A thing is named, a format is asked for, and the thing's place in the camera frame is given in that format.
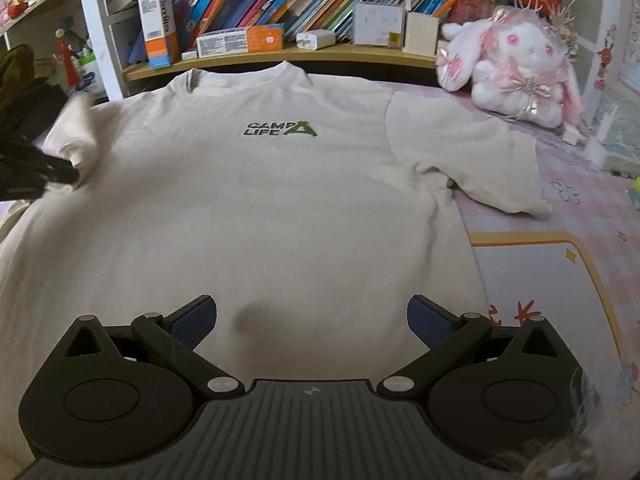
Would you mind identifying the beige pen holder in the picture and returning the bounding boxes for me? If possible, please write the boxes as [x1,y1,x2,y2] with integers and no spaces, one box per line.
[403,9,442,56]

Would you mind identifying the blue white box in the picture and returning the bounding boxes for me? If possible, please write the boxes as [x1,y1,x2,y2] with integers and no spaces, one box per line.
[602,99,640,177]

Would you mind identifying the white cube box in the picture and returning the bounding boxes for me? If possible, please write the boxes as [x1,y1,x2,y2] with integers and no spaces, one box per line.
[352,2,405,50]

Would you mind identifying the flat orange white carton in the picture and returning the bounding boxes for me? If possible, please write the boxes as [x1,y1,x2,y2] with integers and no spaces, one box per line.
[195,23,286,59]

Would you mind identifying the black chair back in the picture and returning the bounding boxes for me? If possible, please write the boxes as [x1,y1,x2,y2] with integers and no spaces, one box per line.
[27,79,68,133]

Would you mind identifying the pale fluffy cloth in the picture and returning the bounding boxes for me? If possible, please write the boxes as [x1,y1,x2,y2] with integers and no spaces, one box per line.
[520,367,640,480]

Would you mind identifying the olive green cloth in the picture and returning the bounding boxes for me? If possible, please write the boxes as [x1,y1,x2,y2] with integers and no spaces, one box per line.
[0,43,37,122]

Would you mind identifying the wooden shelf board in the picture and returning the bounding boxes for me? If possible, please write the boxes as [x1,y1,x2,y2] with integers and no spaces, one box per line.
[121,41,443,84]

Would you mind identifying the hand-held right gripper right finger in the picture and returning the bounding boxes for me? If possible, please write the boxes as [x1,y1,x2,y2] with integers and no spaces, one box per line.
[377,295,574,402]

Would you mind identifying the red hanging ornament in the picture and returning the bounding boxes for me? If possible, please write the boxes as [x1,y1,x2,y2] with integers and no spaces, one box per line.
[594,24,617,107]

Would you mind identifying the white charger box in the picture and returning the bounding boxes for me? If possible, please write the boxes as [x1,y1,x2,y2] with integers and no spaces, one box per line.
[584,110,617,162]

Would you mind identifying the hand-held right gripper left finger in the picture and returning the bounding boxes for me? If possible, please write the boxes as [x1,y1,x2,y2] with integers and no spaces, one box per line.
[54,295,246,402]

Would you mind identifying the white power adapter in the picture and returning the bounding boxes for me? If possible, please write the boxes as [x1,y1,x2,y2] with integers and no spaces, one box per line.
[295,29,337,51]

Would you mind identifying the tall white orange carton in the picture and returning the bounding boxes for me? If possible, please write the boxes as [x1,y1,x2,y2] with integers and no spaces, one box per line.
[137,0,181,70]

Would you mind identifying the cream t-shirt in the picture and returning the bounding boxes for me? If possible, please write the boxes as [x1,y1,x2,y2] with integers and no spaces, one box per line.
[0,60,553,468]

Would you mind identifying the white shelf post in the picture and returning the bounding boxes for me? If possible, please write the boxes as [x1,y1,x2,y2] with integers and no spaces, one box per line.
[74,0,135,102]

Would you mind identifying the white pink bunny plush toy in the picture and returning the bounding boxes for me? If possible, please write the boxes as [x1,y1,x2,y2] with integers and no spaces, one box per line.
[435,2,586,129]

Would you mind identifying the green lid wipes canister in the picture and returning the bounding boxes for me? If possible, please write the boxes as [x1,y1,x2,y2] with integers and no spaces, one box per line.
[75,55,103,97]

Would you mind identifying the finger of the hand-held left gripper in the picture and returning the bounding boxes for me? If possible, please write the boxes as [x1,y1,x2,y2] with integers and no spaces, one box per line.
[0,132,82,190]
[0,176,49,202]

